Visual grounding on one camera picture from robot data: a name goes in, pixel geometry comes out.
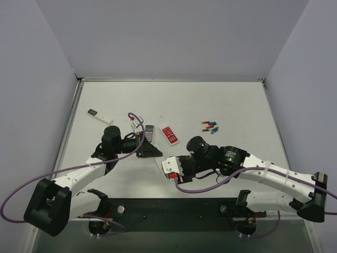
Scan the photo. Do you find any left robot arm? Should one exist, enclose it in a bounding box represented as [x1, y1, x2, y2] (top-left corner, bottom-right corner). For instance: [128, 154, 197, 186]
[24, 125, 163, 236]

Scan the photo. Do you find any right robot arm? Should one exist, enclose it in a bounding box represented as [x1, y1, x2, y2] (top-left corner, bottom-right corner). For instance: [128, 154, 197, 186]
[173, 136, 328, 222]

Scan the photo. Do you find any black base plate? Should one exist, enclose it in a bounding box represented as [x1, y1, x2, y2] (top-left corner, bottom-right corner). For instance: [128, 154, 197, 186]
[92, 198, 266, 232]

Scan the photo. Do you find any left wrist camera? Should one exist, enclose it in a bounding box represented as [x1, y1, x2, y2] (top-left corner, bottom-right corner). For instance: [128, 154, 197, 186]
[130, 116, 144, 133]

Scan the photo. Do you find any grey white remote control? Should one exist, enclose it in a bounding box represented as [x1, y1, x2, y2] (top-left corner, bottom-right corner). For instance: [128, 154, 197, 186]
[145, 125, 155, 143]

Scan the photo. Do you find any white remote black tip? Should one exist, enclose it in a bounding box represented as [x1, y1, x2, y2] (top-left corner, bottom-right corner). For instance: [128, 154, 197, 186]
[87, 109, 113, 125]

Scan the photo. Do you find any red white remote control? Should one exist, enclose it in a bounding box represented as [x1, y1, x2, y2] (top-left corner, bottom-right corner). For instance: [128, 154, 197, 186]
[160, 124, 180, 146]

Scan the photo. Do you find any aluminium frame rail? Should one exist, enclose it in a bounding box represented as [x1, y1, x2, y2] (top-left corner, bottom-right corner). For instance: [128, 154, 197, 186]
[72, 211, 293, 219]

